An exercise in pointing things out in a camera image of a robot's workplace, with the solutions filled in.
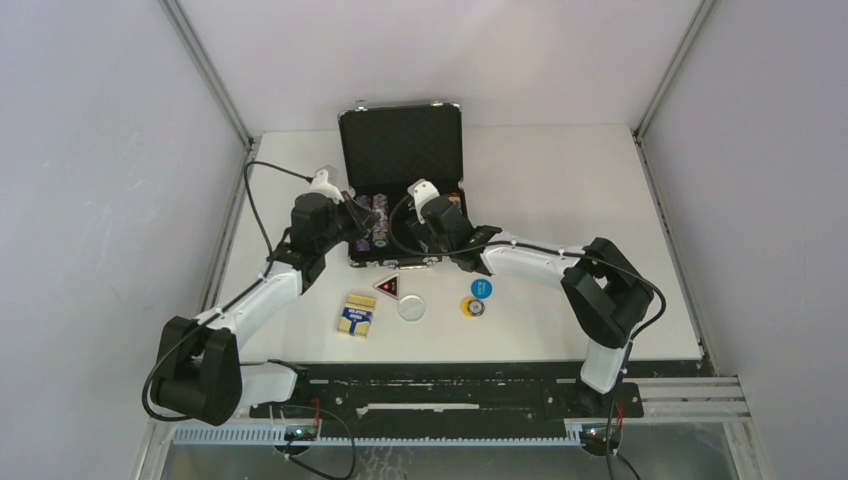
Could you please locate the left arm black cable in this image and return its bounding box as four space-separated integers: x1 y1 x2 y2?
140 160 316 423

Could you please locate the blue small blind button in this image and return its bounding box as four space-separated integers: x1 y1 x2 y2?
470 278 493 300

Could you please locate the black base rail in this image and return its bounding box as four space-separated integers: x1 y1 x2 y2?
248 361 645 440

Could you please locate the yellow big blind button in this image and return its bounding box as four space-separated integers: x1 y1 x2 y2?
461 297 485 318

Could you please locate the yellow blue card deck box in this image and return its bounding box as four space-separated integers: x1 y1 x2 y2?
336 294 377 339

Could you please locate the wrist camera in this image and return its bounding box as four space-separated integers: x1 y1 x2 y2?
407 179 440 209
308 165 344 204

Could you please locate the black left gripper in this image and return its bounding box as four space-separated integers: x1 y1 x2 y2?
316 191 380 254

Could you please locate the white dealer button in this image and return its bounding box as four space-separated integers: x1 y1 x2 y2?
397 294 426 323

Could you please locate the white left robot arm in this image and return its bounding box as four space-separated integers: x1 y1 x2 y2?
141 193 380 426

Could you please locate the triangular all in button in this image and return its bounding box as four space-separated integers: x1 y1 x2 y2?
374 273 400 300

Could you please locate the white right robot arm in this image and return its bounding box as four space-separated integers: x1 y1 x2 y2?
398 195 667 416

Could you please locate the left chip row purple end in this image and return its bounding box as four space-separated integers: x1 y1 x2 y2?
355 195 374 223

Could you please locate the black aluminium poker case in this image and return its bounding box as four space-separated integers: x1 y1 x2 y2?
337 102 467 268

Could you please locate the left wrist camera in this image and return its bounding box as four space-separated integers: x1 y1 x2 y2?
308 165 344 204

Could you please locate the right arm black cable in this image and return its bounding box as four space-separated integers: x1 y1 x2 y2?
388 195 668 346

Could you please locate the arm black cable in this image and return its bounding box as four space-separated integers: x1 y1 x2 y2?
140 160 316 423
388 195 668 346

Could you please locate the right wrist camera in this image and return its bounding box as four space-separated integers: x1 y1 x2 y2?
407 179 440 209

